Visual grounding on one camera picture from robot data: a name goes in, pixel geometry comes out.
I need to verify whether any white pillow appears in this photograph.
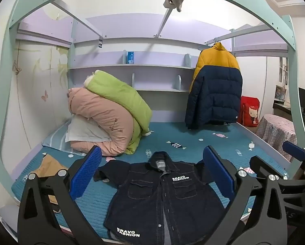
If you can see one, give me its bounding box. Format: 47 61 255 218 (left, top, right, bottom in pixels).
65 115 113 143

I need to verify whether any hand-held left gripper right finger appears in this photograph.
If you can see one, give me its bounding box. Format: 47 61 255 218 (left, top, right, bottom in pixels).
203 145 288 245

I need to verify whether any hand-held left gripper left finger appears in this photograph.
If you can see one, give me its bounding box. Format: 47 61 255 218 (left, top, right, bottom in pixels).
17 145 103 245

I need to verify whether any blue striped pillow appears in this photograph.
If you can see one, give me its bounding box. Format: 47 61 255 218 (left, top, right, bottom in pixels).
42 126 75 156

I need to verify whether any red cartoon bag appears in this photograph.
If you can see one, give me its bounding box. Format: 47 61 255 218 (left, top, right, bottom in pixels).
238 96 260 127

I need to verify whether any pink checkered cover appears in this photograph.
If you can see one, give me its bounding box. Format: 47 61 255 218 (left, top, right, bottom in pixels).
256 114 297 161

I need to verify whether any dark denim shirt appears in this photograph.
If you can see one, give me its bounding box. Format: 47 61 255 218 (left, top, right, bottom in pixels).
93 151 245 245

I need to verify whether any pink quilt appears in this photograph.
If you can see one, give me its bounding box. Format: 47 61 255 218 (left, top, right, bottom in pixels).
67 87 135 157

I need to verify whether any yellow navy puffer jacket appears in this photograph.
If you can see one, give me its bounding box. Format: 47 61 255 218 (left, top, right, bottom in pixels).
185 42 243 130

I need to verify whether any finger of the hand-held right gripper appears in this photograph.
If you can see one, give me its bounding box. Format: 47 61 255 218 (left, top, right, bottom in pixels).
249 155 305 187
282 141 305 174

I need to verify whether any lilac wall shelf unit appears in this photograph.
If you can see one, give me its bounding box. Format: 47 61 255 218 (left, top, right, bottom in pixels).
67 15 234 123

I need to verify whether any tan folded garment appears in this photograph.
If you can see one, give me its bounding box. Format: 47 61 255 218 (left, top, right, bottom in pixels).
30 154 69 205

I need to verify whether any green quilt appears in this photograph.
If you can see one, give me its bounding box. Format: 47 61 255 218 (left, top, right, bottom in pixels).
84 70 153 155

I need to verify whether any small picture frame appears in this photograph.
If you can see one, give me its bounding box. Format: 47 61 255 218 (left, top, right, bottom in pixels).
275 85 287 101

